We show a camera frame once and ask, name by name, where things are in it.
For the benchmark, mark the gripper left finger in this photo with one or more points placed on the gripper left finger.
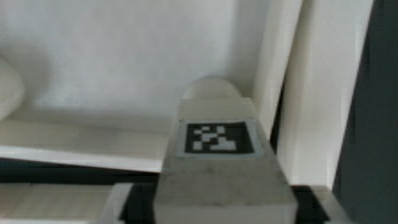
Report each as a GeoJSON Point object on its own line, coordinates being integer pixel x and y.
{"type": "Point", "coordinates": [128, 204]}

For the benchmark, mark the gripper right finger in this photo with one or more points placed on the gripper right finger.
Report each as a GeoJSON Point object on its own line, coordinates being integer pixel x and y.
{"type": "Point", "coordinates": [320, 210]}

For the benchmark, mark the white table leg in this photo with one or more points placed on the white table leg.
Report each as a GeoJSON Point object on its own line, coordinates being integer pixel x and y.
{"type": "Point", "coordinates": [222, 186]}

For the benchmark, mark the white front obstacle rail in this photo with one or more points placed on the white front obstacle rail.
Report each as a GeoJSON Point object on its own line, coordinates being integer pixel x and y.
{"type": "Point", "coordinates": [55, 204]}

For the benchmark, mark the white square table top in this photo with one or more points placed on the white square table top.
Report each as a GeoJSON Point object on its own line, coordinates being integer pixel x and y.
{"type": "Point", "coordinates": [101, 58]}

